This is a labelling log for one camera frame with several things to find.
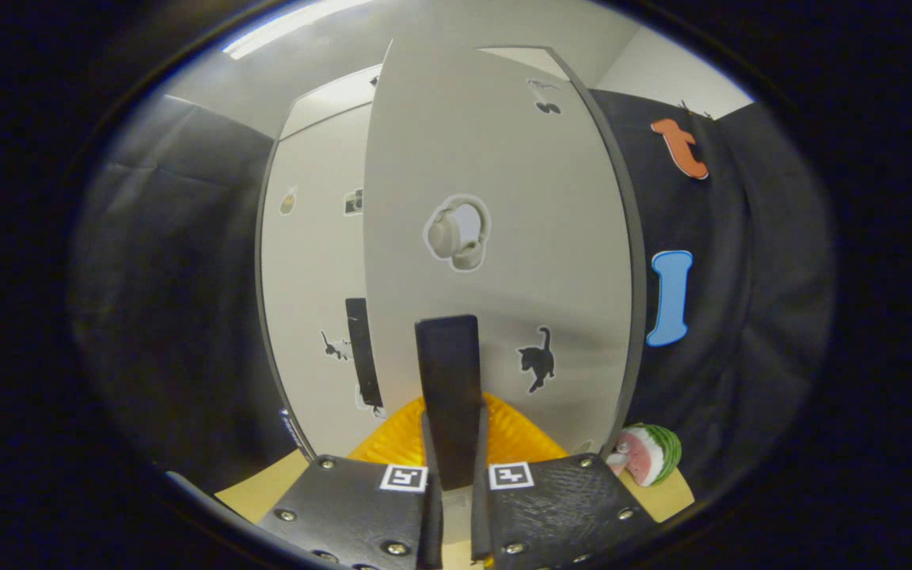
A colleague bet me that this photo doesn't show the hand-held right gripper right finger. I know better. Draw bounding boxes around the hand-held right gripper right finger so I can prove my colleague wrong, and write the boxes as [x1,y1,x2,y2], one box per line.
[468,392,659,570]

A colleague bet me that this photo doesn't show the beige cabinet door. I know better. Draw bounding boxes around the beige cabinet door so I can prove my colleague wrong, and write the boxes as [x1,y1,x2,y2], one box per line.
[363,36,636,493]
[260,103,384,462]

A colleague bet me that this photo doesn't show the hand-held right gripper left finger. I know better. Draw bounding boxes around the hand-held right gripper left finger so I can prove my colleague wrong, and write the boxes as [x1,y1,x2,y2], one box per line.
[254,396,446,570]

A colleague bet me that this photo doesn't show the blue and white box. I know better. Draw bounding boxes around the blue and white box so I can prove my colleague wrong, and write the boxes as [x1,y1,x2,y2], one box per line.
[279,408,310,457]

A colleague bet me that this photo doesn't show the beige cabinet drawer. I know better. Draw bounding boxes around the beige cabinet drawer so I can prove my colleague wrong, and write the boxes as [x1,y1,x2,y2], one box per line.
[280,46,560,140]

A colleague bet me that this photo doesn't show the beige double-door shoe cabinet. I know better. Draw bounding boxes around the beige double-door shoe cabinet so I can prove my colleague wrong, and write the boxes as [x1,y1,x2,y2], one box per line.
[254,44,648,464]

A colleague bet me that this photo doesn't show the watermelon slice toy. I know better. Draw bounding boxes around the watermelon slice toy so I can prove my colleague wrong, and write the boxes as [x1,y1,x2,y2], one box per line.
[618,424,683,487]

